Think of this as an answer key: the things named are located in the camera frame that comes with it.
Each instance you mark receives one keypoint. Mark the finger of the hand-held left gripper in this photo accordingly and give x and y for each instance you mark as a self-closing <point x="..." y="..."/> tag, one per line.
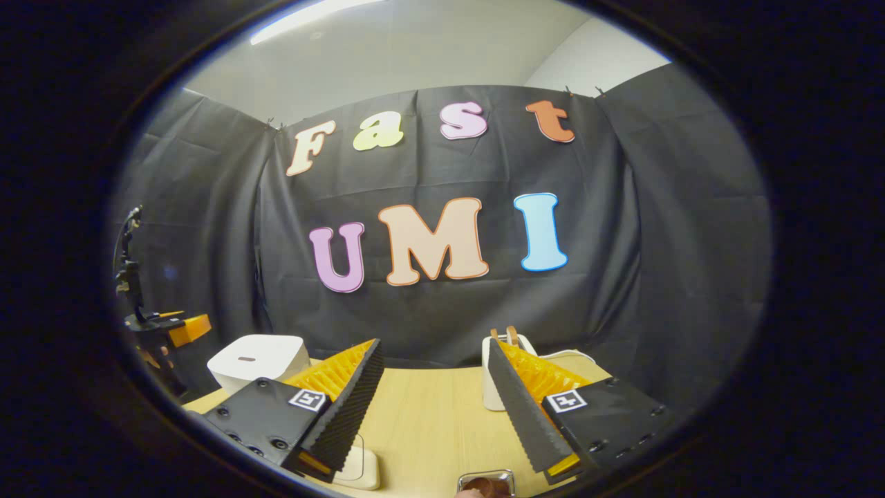
<point x="190" y="330"/>

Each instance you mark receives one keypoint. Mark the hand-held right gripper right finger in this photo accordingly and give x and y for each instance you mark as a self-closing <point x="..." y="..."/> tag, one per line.
<point x="522" y="415"/>

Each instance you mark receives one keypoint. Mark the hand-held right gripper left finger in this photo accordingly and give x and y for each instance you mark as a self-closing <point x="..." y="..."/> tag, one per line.
<point x="349" y="415"/>

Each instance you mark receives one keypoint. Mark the white rice cooker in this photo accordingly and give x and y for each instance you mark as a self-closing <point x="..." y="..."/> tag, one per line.
<point x="256" y="363"/>

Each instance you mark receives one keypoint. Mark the brown wooden spoon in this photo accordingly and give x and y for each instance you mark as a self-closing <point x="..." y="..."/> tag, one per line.
<point x="487" y="488"/>

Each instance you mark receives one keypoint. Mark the white toaster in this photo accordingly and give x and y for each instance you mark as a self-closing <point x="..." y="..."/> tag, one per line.
<point x="489" y="387"/>

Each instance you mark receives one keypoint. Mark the clear glass dish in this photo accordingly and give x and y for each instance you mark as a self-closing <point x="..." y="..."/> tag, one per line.
<point x="366" y="477"/>

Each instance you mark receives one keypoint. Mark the black backdrop cloth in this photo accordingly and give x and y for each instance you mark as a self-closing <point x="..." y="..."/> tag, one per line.
<point x="449" y="311"/>

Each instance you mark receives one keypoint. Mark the metal cloth clip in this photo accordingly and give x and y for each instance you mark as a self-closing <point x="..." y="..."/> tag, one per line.
<point x="599" y="90"/>
<point x="271" y="123"/>

